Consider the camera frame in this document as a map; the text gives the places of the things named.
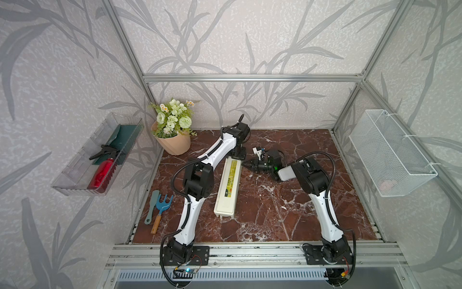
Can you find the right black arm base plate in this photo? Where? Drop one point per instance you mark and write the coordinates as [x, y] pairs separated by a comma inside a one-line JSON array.
[[337, 253]]

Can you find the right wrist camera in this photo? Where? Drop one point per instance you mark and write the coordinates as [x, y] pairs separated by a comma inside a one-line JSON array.
[[260, 153]]

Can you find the terracotta flower pot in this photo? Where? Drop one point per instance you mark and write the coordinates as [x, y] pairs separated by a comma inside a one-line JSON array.
[[177, 145]]

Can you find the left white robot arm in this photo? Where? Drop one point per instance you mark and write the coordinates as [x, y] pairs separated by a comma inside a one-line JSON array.
[[198, 183]]

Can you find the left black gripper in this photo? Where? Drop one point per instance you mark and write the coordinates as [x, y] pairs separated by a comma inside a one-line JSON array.
[[243, 156]]

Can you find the white wire mesh basket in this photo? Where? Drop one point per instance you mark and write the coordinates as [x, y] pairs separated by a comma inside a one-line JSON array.
[[395, 164]]

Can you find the dark green folded cloth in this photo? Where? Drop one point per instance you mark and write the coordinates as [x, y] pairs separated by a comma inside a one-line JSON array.
[[123, 139]]

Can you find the white green artificial flowers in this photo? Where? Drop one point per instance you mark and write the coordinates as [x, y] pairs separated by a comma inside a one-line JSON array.
[[173, 119]]

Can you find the clear plastic wall shelf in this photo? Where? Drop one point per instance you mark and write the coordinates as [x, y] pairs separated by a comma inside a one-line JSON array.
[[96, 165]]

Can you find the aluminium front rail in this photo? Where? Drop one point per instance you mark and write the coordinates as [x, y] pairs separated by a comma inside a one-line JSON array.
[[253, 255]]

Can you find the teal garden trowel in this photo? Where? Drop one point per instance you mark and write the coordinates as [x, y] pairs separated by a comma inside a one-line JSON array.
[[152, 205]]

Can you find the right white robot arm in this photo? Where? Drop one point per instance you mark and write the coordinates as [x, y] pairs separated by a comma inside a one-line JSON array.
[[315, 173]]

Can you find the red spray bottle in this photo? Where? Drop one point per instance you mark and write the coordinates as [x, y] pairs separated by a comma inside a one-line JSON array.
[[106, 169]]

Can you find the blue hand rake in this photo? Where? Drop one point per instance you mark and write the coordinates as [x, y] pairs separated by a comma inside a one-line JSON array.
[[161, 206]]

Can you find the cream dispenser lid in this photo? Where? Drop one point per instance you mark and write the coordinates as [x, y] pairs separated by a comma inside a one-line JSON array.
[[226, 201]]

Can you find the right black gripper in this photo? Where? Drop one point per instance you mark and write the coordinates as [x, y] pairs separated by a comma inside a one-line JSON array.
[[254, 164]]

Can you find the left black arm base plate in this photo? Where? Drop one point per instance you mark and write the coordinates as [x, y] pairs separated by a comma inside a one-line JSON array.
[[193, 255]]

